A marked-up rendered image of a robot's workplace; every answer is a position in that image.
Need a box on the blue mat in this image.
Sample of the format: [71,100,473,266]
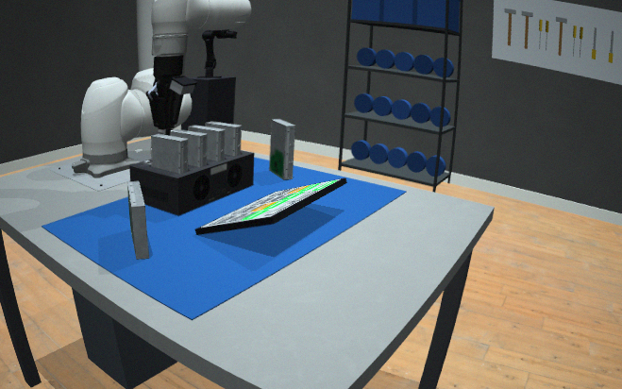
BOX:
[42,158,406,320]

